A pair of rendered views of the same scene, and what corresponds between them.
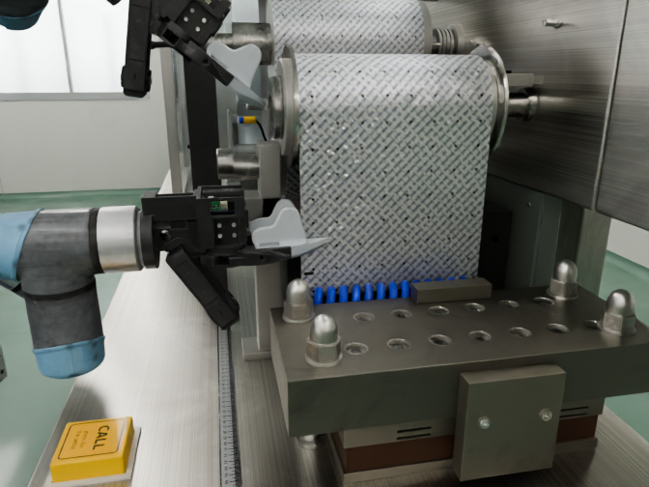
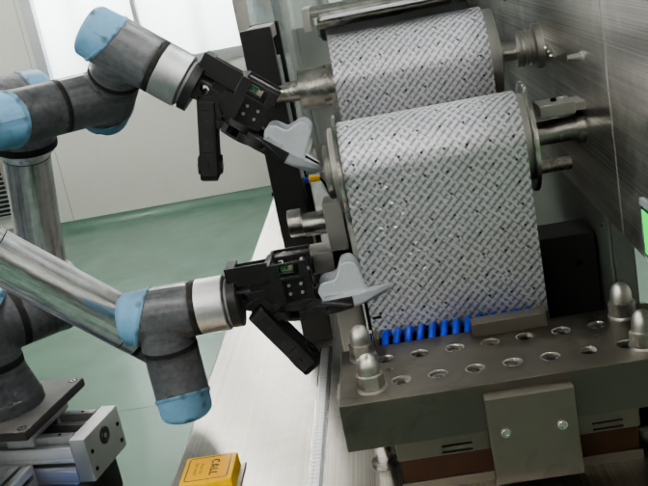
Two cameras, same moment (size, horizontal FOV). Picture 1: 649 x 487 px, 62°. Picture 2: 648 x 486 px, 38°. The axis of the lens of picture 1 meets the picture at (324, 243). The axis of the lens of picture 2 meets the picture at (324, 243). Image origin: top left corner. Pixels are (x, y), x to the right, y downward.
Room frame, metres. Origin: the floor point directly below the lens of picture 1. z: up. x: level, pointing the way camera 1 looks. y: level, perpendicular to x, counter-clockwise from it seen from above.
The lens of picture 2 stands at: (-0.53, -0.27, 1.51)
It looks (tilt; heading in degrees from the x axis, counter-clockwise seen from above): 16 degrees down; 16
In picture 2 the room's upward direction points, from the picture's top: 11 degrees counter-clockwise
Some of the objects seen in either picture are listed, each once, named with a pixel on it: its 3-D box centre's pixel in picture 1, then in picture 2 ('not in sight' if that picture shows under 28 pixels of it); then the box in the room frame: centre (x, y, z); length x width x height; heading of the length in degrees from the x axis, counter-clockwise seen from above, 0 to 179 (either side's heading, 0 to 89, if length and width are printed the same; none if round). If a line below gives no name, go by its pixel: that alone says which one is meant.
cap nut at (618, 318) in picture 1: (619, 308); (642, 327); (0.52, -0.31, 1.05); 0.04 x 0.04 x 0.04
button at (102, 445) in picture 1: (95, 447); (210, 475); (0.48, 0.24, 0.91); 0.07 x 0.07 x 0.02; 11
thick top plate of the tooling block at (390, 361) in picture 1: (457, 347); (504, 373); (0.53, -0.15, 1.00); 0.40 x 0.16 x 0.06; 101
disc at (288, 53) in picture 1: (289, 107); (341, 169); (0.68, 0.04, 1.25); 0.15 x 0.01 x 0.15; 11
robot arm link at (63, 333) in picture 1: (66, 320); (177, 375); (0.58, 0.31, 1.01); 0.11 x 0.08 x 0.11; 26
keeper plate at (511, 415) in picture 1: (508, 423); (533, 434); (0.45, -0.18, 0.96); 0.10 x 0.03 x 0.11; 101
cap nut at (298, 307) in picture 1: (298, 298); (360, 341); (0.55, 0.03, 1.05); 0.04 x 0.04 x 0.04
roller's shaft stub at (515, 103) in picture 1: (504, 104); (556, 130); (0.74, -0.24, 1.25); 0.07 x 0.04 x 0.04; 101
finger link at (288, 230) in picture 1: (291, 231); (352, 282); (0.60, 0.04, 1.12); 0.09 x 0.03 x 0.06; 100
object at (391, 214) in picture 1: (394, 222); (450, 262); (0.64, -0.09, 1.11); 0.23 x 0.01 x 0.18; 101
